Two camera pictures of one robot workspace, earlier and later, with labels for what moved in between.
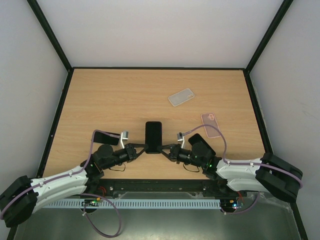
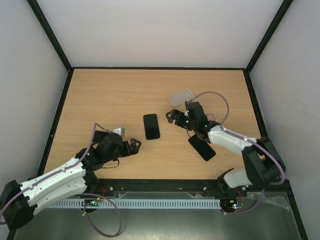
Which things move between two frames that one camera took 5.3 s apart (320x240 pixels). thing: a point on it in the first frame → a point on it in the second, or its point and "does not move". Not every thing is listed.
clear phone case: x=179 y=98 does not move
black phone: x=100 y=137 does not move
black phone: x=197 y=138 does not move
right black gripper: x=173 y=152 → x=180 y=119
